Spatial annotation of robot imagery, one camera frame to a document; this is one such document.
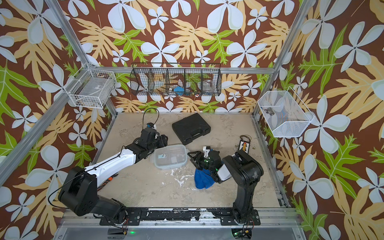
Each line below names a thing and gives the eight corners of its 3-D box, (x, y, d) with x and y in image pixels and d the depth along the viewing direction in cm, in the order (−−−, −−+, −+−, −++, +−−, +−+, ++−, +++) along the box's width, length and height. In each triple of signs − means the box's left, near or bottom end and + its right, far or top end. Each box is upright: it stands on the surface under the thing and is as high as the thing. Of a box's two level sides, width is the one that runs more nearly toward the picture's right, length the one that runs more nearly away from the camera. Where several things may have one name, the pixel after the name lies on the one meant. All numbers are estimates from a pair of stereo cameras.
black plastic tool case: (184, 146, 103) (184, 141, 98) (172, 128, 112) (171, 123, 108) (210, 132, 110) (211, 127, 105) (196, 116, 120) (197, 111, 115)
